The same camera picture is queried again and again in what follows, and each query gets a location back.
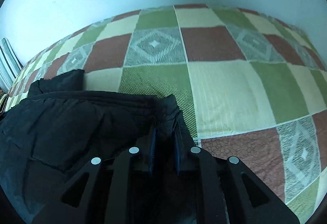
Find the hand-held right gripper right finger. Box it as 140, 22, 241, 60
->
174, 132, 300, 224

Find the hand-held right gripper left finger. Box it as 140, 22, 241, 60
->
32, 127, 157, 224

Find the black quilted jacket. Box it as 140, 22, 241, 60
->
0, 69, 198, 224

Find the checkered bedspread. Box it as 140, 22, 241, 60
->
5, 4, 327, 223

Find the striped yellow black pillow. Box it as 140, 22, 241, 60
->
0, 93, 10, 113

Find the striped upholstered headboard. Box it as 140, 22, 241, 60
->
0, 38, 23, 93

